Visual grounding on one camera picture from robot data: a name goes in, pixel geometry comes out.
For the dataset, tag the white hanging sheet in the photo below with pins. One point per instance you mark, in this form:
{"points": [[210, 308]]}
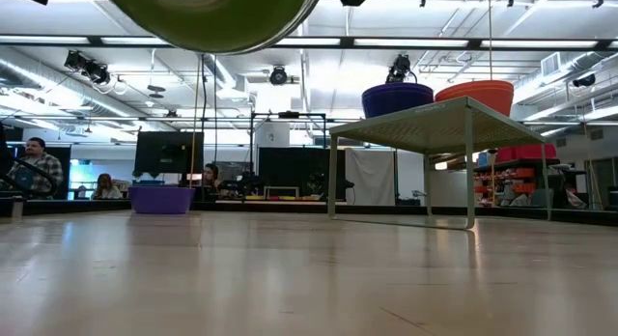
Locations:
{"points": [[371, 176]]}

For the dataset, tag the person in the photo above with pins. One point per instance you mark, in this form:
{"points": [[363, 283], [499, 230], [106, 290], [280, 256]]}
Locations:
{"points": [[38, 169], [211, 174], [105, 188]]}

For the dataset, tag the black aluminium table frame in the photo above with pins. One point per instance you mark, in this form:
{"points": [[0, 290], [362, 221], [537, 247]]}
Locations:
{"points": [[289, 206]]}

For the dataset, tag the black ceiling spotlight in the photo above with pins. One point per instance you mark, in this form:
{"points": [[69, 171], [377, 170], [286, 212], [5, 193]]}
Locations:
{"points": [[278, 75]]}

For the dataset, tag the black background gantry frame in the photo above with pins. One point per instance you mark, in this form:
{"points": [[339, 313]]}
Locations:
{"points": [[289, 115]]}

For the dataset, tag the black partition panel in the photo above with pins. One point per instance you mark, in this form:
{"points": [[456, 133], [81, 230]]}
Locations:
{"points": [[299, 167]]}

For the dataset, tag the black overhead camera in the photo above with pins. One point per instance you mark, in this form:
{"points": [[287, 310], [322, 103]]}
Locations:
{"points": [[400, 68]]}

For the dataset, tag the black monitor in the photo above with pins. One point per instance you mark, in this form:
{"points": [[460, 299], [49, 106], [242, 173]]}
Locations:
{"points": [[169, 152]]}

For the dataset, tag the floral mini bowl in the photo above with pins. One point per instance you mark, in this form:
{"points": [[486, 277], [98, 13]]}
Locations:
{"points": [[212, 22]]}

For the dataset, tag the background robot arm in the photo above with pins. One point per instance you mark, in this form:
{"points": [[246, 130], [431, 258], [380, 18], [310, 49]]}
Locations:
{"points": [[241, 185]]}

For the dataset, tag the orange mini bowl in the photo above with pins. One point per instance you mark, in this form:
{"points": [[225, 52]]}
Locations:
{"points": [[475, 102]]}

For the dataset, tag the black overhead light beam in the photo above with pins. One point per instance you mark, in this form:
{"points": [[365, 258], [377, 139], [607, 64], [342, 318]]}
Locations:
{"points": [[347, 42]]}

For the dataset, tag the red storage bin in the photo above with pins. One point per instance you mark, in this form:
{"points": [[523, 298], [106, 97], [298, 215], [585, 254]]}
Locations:
{"points": [[526, 152]]}

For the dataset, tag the low table with colourful items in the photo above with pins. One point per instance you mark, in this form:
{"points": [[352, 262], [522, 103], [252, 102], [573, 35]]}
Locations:
{"points": [[289, 197]]}

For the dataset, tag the green perforated metal shelf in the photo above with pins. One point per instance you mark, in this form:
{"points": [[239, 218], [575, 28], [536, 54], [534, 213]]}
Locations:
{"points": [[434, 128]]}

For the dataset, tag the storage rack with bins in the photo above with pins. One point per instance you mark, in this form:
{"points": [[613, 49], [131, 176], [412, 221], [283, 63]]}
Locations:
{"points": [[516, 179]]}

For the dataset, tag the black track light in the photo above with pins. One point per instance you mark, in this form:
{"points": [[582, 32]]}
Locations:
{"points": [[87, 68]]}

